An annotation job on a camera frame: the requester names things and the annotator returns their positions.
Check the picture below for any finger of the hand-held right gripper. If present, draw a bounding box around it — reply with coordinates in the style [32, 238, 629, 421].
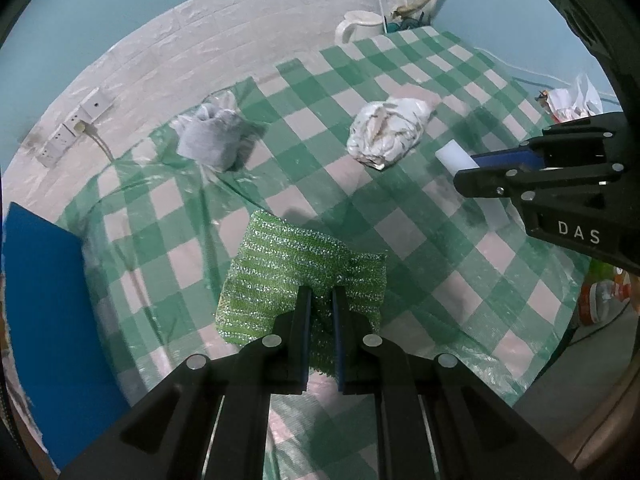
[472, 111, 629, 169]
[454, 161, 630, 211]

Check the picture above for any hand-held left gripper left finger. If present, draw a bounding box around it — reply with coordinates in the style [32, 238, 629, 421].
[60, 285, 313, 480]

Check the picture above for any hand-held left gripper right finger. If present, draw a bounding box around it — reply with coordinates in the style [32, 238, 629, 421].
[331, 285, 568, 480]

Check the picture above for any white foam block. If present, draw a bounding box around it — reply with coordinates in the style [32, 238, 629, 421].
[434, 138, 508, 233]

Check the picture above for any green glitter scouring pad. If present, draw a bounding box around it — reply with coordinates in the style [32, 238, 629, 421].
[214, 209, 388, 376]

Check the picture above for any blue cardboard box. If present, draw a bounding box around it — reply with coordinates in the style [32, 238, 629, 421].
[0, 201, 133, 471]

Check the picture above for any orange red printed packet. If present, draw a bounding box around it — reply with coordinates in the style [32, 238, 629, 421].
[577, 265, 640, 326]

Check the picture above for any green checked plastic tablecloth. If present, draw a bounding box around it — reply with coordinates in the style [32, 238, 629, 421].
[52, 27, 593, 480]

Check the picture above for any crumpled white plastic bag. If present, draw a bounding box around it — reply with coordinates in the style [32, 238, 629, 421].
[346, 97, 436, 171]

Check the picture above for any teal plastic basket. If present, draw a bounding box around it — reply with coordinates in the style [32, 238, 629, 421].
[382, 7, 433, 36]

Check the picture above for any white electric kettle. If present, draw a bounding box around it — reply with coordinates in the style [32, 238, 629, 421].
[334, 10, 384, 45]

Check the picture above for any grey sock bundle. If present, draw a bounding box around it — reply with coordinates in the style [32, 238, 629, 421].
[172, 91, 251, 171]

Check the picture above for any beige plug cable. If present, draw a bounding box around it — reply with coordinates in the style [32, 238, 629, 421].
[75, 120, 117, 164]

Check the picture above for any white wall socket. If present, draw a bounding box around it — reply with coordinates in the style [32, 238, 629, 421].
[51, 124, 77, 150]
[67, 109, 93, 133]
[35, 142, 61, 168]
[82, 87, 114, 118]

